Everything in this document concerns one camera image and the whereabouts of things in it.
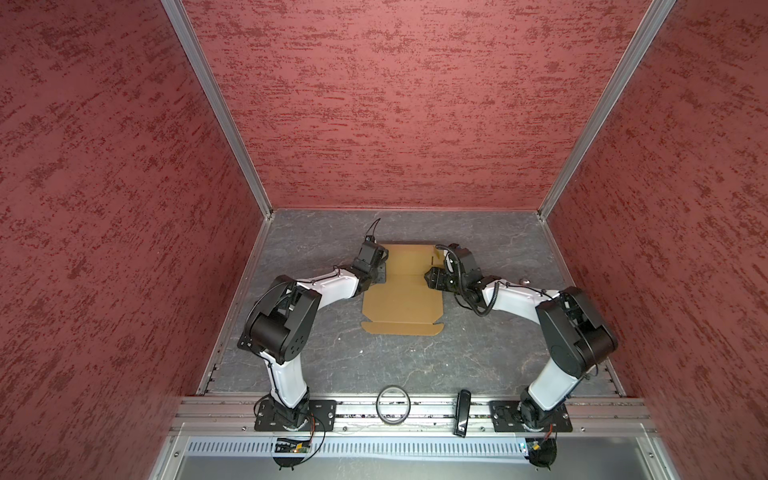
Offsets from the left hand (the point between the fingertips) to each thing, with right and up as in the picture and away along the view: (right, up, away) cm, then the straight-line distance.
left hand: (376, 272), depth 98 cm
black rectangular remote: (+23, -32, -25) cm, 47 cm away
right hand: (+18, -3, -3) cm, 19 cm away
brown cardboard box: (+9, -10, -4) cm, 14 cm away
